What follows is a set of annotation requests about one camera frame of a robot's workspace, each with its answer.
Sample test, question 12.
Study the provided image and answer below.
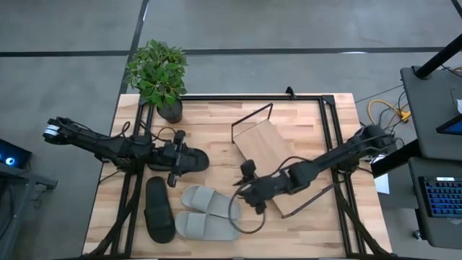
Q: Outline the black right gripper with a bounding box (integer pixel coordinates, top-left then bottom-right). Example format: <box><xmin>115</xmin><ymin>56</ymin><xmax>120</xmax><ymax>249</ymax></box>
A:
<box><xmin>233</xmin><ymin>159</ymin><xmax>292</xmax><ymax>216</ymax></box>

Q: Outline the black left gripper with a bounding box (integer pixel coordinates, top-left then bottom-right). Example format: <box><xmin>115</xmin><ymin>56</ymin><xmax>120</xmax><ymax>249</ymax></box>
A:
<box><xmin>153</xmin><ymin>129</ymin><xmax>199</xmax><ymax>189</ymax></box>

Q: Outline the black slide sandal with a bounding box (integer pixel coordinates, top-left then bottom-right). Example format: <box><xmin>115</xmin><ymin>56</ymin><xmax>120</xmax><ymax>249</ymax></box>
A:
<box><xmin>143</xmin><ymin>175</ymin><xmax>177</xmax><ymax>244</ymax></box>
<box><xmin>147</xmin><ymin>146</ymin><xmax>211</xmax><ymax>173</ymax></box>

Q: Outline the grey slide sandal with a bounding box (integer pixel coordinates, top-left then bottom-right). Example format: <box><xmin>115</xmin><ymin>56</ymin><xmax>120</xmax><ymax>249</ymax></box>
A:
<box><xmin>174</xmin><ymin>211</ymin><xmax>242</xmax><ymax>242</ymax></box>
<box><xmin>180</xmin><ymin>184</ymin><xmax>243</xmax><ymax>221</ymax></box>

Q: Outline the black plant pot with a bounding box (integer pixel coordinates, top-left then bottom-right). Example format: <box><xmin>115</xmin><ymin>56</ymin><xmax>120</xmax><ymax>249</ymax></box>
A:
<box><xmin>156</xmin><ymin>97</ymin><xmax>184</xmax><ymax>125</ymax></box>

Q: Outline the green leafy plant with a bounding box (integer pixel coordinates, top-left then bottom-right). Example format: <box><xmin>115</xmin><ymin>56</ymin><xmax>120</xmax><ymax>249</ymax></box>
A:
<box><xmin>124</xmin><ymin>38</ymin><xmax>189</xmax><ymax>109</ymax></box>

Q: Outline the white paper sheet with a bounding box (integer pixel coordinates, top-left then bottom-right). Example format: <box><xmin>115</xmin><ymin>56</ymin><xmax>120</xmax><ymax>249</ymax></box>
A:
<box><xmin>374</xmin><ymin>173</ymin><xmax>391</xmax><ymax>195</ymax></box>

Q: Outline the dark grey stand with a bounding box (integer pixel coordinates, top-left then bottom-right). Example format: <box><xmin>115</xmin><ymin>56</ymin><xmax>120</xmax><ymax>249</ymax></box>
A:
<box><xmin>0</xmin><ymin>168</ymin><xmax>58</xmax><ymax>260</ymax></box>

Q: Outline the black computer with blue light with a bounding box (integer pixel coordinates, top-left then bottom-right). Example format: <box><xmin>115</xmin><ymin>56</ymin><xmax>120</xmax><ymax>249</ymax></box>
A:
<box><xmin>0</xmin><ymin>139</ymin><xmax>32</xmax><ymax>170</ymax></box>

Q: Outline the grey keyboard tray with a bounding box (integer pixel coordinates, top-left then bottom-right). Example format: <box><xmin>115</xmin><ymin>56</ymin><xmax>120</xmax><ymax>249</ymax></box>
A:
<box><xmin>407</xmin><ymin>157</ymin><xmax>462</xmax><ymax>251</ymax></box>

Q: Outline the grey workstation desk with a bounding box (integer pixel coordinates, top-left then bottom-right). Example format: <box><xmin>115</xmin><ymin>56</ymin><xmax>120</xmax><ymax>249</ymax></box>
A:
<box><xmin>399</xmin><ymin>66</ymin><xmax>462</xmax><ymax>162</ymax></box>

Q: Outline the blue backlit keyboard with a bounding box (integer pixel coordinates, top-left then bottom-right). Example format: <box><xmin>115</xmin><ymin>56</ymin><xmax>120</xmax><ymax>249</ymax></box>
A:
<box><xmin>418</xmin><ymin>175</ymin><xmax>462</xmax><ymax>219</ymax></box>

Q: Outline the black laptop with blue screen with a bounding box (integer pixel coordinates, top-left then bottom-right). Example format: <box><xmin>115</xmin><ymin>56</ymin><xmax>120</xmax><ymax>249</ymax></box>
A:
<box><xmin>435</xmin><ymin>114</ymin><xmax>462</xmax><ymax>137</ymax></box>

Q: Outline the black pole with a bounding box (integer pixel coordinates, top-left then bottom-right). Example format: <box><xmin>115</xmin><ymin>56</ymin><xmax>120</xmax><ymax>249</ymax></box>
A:
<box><xmin>414</xmin><ymin>32</ymin><xmax>462</xmax><ymax>79</ymax></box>

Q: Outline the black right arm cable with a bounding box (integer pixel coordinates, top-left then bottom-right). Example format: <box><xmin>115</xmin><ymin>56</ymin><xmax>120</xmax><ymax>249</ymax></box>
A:
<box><xmin>227</xmin><ymin>155</ymin><xmax>318</xmax><ymax>235</ymax></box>

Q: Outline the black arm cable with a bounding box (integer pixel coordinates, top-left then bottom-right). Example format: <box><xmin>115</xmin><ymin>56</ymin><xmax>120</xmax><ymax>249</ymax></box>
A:
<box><xmin>227</xmin><ymin>155</ymin><xmax>318</xmax><ymax>235</ymax></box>
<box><xmin>53</xmin><ymin>117</ymin><xmax>178</xmax><ymax>144</ymax></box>

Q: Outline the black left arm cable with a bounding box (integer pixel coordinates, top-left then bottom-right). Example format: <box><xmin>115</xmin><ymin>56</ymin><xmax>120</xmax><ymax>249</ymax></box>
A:
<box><xmin>53</xmin><ymin>117</ymin><xmax>178</xmax><ymax>144</ymax></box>

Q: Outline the wooden shelf with black frame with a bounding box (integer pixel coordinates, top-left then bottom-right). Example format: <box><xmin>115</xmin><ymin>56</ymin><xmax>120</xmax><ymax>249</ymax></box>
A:
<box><xmin>230</xmin><ymin>102</ymin><xmax>336</xmax><ymax>220</ymax></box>

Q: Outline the yellow cable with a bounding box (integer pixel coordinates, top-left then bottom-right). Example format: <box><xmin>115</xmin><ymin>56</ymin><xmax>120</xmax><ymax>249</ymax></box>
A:
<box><xmin>367</xmin><ymin>99</ymin><xmax>411</xmax><ymax>126</ymax></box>

